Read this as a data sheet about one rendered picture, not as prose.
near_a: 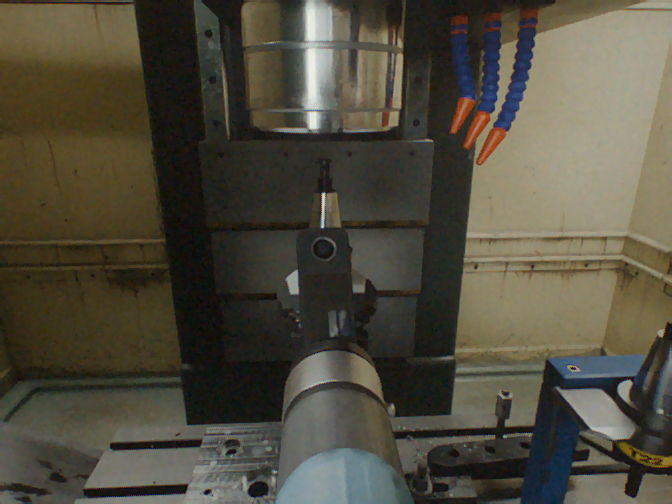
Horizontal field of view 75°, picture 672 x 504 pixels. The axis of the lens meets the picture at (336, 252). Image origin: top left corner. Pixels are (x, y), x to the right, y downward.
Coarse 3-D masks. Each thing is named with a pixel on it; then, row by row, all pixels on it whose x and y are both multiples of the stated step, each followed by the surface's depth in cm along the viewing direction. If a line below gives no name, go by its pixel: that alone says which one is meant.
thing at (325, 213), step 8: (320, 192) 48; (336, 192) 48; (312, 200) 49; (320, 200) 47; (328, 200) 47; (336, 200) 48; (312, 208) 48; (320, 208) 48; (328, 208) 48; (336, 208) 48; (312, 216) 48; (320, 216) 48; (328, 216) 48; (336, 216) 48; (312, 224) 49; (320, 224) 48; (328, 224) 48; (336, 224) 48
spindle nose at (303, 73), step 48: (240, 0) 40; (288, 0) 36; (336, 0) 35; (384, 0) 37; (288, 48) 37; (336, 48) 37; (384, 48) 39; (288, 96) 38; (336, 96) 38; (384, 96) 40
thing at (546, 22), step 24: (216, 0) 43; (408, 0) 43; (432, 0) 43; (576, 0) 43; (600, 0) 43; (624, 0) 43; (648, 0) 43; (408, 24) 56; (432, 24) 56; (480, 24) 56; (504, 24) 56; (552, 24) 56; (408, 48) 81; (432, 48) 81; (480, 48) 81
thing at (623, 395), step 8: (624, 384) 43; (624, 392) 42; (616, 400) 43; (624, 400) 41; (632, 400) 41; (624, 408) 41; (632, 408) 40; (640, 408) 40; (632, 416) 40; (640, 416) 40; (648, 416) 39; (656, 416) 39; (664, 416) 39; (640, 424) 40; (648, 424) 39; (656, 424) 39; (664, 424) 39; (640, 432) 40; (648, 432) 40; (656, 432) 40; (664, 432) 40; (648, 440) 40; (656, 440) 39
